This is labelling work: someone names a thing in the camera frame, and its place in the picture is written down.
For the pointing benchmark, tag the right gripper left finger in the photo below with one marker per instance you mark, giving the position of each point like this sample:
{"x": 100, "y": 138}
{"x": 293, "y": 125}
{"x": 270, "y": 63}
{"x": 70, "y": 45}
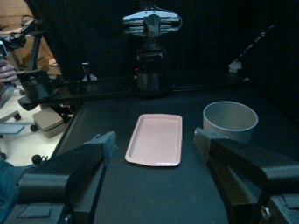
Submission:
{"x": 58, "y": 175}

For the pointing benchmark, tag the grey storage box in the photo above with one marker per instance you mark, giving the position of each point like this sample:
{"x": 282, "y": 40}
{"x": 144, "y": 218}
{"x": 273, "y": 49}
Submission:
{"x": 49, "y": 122}

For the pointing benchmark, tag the person's hand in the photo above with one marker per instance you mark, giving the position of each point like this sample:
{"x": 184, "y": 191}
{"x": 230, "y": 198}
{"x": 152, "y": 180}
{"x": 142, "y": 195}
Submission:
{"x": 7, "y": 73}

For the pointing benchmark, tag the pink rectangular tray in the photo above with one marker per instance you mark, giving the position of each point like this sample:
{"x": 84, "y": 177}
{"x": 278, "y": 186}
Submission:
{"x": 156, "y": 140}

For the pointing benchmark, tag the black chair caster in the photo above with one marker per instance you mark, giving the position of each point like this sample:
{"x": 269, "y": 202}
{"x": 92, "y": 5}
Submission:
{"x": 39, "y": 159}

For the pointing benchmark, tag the black cloth backdrop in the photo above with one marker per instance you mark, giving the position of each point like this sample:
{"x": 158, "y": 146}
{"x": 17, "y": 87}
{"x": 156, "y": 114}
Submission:
{"x": 218, "y": 35}

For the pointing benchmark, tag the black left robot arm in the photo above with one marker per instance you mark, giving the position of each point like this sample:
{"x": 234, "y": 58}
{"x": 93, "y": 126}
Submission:
{"x": 152, "y": 78}

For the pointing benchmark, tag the blue jeans leg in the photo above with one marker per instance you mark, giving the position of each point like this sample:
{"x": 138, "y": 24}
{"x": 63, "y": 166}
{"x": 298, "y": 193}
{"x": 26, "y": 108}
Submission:
{"x": 10, "y": 186}

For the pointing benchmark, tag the black aluminium frame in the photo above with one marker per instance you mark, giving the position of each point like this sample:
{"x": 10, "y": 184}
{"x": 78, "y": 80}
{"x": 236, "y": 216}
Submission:
{"x": 109, "y": 87}

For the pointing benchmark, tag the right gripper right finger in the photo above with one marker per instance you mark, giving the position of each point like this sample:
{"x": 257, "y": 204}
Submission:
{"x": 249, "y": 169}

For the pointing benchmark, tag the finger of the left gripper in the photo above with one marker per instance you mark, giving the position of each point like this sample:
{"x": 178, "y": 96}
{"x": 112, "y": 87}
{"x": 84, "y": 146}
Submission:
{"x": 149, "y": 26}
{"x": 157, "y": 26}

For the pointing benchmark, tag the grey bowl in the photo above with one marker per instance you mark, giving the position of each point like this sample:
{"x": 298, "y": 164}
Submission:
{"x": 230, "y": 116}

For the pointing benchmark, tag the white frame bracket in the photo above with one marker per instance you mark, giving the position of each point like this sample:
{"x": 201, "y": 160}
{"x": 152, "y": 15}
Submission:
{"x": 89, "y": 76}

